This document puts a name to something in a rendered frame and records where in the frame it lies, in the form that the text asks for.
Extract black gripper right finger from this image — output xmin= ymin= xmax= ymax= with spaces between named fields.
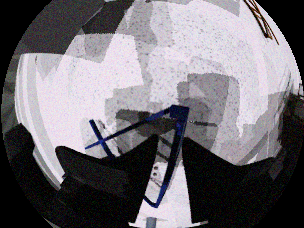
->
xmin=181 ymin=137 xmax=275 ymax=223

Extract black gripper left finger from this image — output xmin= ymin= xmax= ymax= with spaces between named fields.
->
xmin=55 ymin=134 xmax=159 ymax=223

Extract dark rectangular glasses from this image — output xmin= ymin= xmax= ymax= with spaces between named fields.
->
xmin=293 ymin=83 xmax=304 ymax=151

